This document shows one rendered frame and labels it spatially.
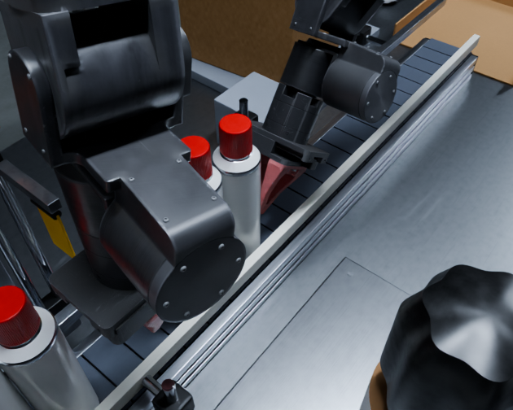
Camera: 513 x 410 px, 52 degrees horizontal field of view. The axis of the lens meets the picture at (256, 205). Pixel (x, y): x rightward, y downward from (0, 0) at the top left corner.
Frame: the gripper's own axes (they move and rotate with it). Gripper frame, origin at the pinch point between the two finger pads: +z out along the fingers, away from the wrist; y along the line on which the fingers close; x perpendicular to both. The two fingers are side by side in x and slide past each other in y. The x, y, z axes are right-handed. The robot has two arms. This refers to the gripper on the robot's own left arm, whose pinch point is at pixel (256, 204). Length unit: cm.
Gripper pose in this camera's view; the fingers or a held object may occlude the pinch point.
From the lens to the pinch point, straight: 64.8
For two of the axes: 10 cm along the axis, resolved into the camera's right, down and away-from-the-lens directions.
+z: -3.6, 9.0, 2.5
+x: 4.9, -0.4, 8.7
